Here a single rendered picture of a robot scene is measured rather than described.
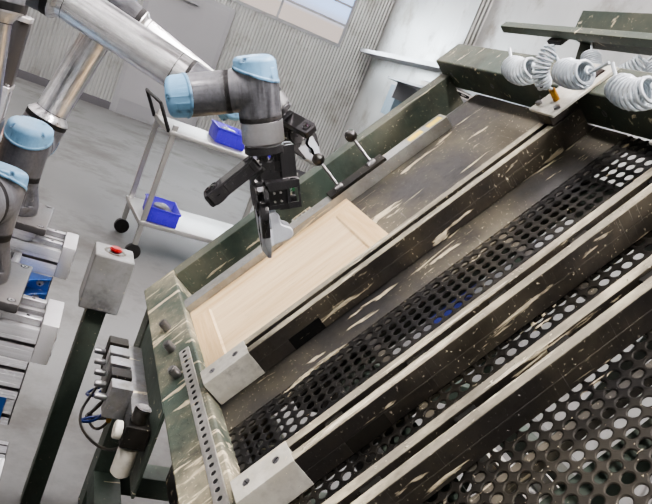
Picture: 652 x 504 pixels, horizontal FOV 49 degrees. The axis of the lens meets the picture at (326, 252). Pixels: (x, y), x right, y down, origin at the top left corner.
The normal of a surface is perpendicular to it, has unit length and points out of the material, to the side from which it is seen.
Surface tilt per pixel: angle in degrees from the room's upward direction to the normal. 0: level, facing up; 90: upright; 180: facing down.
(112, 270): 90
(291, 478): 90
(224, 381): 90
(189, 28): 90
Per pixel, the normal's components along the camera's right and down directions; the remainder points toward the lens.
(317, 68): 0.25, 0.32
